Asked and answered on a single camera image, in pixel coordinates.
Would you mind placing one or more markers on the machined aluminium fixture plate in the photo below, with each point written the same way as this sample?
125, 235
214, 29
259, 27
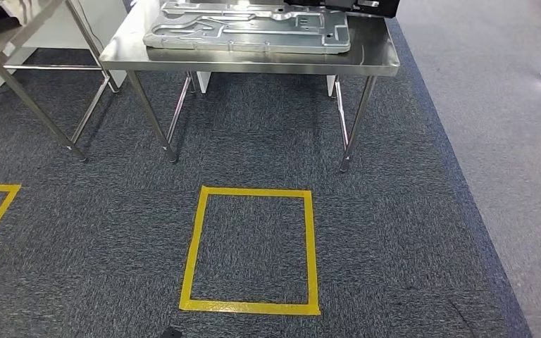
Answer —
252, 30

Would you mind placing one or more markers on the steel frame table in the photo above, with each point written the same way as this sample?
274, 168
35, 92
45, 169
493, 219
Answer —
0, 46

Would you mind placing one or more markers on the black plastic panel part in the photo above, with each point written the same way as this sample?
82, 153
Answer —
345, 5

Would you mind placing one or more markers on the stainless steel workbench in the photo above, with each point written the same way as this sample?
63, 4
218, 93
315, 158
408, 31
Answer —
252, 60

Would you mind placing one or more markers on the black robot foot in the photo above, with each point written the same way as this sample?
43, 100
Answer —
171, 333

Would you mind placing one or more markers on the white panel post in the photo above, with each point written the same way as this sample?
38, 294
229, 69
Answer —
204, 81
330, 85

